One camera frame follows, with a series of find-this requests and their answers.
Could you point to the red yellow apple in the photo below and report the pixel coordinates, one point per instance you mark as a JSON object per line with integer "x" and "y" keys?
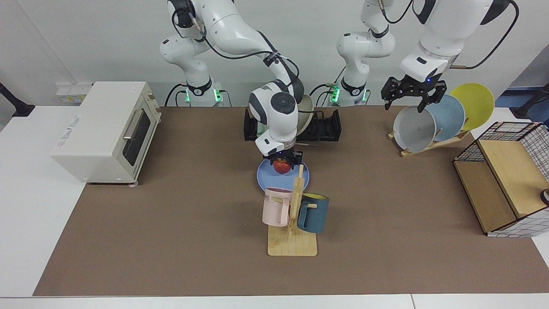
{"x": 282, "y": 166}

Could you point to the light blue plate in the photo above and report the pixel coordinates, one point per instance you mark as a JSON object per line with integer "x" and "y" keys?
{"x": 448, "y": 116}

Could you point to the grey plate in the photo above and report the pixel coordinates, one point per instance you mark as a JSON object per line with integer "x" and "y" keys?
{"x": 414, "y": 128}

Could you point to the green plate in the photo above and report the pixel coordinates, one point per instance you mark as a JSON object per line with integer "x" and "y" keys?
{"x": 259, "y": 124}

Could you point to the beige plate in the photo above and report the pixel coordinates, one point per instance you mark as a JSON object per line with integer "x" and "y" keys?
{"x": 305, "y": 113}

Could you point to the wooden plate rack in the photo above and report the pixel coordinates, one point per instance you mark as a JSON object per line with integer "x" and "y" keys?
{"x": 429, "y": 146}

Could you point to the yellow plate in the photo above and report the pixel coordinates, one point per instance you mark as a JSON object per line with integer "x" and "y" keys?
{"x": 476, "y": 103}

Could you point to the black dish rack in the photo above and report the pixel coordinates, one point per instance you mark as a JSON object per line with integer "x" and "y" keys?
{"x": 326, "y": 126}

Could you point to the pink cup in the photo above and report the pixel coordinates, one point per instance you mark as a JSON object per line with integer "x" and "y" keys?
{"x": 274, "y": 210}

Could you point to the dark teal cup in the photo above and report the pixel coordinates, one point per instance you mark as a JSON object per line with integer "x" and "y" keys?
{"x": 315, "y": 214}

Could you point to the wooden cup stand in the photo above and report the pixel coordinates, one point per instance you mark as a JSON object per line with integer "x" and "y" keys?
{"x": 291, "y": 246}

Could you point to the black stand leg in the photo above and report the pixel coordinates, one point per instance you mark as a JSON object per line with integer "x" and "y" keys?
{"x": 527, "y": 107}
{"x": 17, "y": 107}

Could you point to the brown table cloth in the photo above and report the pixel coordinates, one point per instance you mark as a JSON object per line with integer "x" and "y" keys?
{"x": 171, "y": 236}

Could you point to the dark round thing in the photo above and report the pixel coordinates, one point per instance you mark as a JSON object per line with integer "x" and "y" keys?
{"x": 545, "y": 197}

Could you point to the pale toaster oven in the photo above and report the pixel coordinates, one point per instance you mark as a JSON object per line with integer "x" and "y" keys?
{"x": 94, "y": 133}

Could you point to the white wall socket box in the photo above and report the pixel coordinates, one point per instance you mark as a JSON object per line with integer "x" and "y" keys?
{"x": 73, "y": 92}

